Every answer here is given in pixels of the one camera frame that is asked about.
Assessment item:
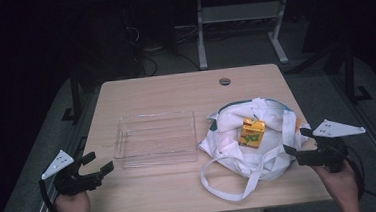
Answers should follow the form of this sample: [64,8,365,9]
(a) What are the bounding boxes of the person's right hand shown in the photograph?
[314,162,360,206]

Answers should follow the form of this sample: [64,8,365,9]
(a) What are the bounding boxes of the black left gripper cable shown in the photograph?
[39,177,71,212]

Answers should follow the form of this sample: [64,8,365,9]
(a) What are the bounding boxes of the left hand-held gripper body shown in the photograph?
[39,146,105,198]

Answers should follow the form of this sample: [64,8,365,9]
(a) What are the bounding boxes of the black metal stand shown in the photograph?
[341,39,374,104]
[57,64,85,125]

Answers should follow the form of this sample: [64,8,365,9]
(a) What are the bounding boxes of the black floor cables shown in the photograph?
[123,18,202,78]

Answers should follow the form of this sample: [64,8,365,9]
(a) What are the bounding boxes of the yellow drink carton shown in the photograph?
[236,116,268,151]

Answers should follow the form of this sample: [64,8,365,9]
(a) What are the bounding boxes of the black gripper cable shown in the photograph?
[39,177,71,212]
[344,145,376,207]

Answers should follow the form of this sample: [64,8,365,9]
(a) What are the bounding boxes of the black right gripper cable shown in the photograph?
[344,145,376,207]

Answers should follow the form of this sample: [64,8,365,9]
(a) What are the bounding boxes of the white metal desk frame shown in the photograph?
[194,0,296,71]

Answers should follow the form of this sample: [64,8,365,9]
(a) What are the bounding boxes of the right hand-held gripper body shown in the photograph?
[293,117,369,176]

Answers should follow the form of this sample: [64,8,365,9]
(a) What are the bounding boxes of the clear plastic tray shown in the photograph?
[111,109,200,170]

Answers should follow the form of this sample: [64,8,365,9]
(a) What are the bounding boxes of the white cloth tote bag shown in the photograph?
[194,94,317,204]

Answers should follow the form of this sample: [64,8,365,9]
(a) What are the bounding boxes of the person's left hand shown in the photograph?
[54,191,91,212]

